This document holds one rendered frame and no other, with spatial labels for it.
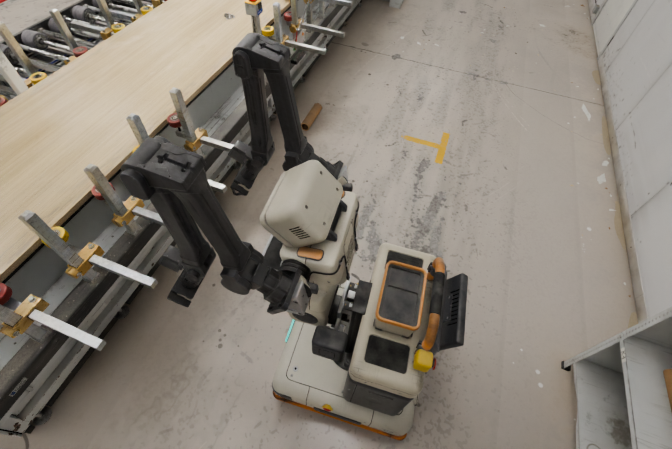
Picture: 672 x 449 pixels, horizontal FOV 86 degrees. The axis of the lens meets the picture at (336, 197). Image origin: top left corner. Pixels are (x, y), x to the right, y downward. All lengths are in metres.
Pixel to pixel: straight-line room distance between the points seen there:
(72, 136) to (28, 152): 0.18
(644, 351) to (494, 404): 0.73
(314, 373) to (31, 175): 1.52
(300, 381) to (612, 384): 1.58
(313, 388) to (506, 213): 1.86
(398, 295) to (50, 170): 1.56
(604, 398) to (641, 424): 0.44
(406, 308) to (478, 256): 1.38
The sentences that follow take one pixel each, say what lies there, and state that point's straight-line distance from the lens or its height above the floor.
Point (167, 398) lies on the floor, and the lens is 2.27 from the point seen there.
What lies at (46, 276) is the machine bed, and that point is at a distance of 1.96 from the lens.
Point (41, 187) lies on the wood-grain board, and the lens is 1.95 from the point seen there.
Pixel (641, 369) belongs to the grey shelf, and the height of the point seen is 0.52.
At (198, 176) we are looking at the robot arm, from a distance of 0.74.
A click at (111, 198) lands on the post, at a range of 1.68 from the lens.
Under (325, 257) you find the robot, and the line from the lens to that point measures 1.00.
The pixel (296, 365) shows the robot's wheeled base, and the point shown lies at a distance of 1.89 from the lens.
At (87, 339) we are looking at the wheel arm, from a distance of 1.52.
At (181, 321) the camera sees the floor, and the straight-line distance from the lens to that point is 2.38.
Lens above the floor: 2.11
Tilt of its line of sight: 51 degrees down
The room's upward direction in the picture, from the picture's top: 4 degrees clockwise
